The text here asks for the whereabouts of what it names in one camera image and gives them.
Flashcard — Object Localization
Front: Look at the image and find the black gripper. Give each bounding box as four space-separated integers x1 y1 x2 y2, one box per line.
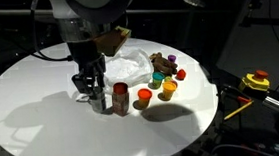
67 40 110 101

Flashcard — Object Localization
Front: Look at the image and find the small white pill bottle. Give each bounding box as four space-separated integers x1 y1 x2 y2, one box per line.
89 90 108 115

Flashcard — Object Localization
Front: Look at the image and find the spice jar red lid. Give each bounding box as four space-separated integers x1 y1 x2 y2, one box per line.
110 81 132 118

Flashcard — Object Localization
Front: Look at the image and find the yellow tub red-orange lid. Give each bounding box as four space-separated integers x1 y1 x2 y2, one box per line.
136 87 155 110

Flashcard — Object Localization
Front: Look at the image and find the green tub teal lid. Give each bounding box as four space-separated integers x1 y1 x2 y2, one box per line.
151 71 166 90

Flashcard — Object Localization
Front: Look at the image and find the yellow tub orange lid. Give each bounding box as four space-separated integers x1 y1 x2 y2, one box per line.
161 80 179 101

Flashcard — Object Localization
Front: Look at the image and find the white plate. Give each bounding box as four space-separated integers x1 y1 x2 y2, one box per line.
106 56 148 83

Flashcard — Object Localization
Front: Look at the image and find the brown cardboard wrist box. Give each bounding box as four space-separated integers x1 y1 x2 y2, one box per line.
92 24 134 58

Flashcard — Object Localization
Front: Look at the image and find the crumpled clear plastic bag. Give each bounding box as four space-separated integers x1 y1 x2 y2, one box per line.
100 46 156 92

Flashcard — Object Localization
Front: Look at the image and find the brown plush moose toy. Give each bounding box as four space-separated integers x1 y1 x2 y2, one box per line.
148 50 179 77

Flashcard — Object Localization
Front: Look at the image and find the purple tub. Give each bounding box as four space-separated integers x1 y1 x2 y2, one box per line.
167 53 177 64

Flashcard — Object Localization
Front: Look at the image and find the tub with red lid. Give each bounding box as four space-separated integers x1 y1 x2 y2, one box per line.
175 68 188 81

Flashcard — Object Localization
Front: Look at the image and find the grey horizontal bar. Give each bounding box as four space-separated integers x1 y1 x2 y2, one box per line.
0 0 188 28

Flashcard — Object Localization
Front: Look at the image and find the yellow pencil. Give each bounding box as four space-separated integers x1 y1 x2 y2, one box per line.
222 100 256 120

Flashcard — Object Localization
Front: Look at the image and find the yellow emergency stop button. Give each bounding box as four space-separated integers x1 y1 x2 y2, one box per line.
237 69 271 96

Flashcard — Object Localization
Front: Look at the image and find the silver metal cylinder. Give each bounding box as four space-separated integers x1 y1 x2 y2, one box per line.
262 95 279 114

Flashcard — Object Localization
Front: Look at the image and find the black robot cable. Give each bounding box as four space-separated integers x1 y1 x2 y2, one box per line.
28 0 74 64

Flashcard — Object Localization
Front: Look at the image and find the red handled tool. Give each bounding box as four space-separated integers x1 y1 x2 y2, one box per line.
236 94 253 105

